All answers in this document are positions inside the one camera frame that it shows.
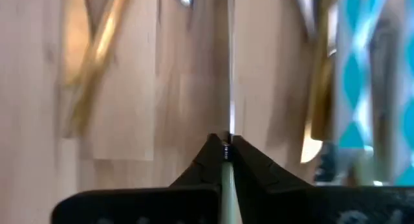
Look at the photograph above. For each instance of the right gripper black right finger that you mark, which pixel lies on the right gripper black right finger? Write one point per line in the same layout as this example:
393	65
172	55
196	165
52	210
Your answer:
307	206

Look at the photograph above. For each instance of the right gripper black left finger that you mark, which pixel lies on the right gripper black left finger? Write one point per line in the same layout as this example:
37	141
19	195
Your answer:
145	206

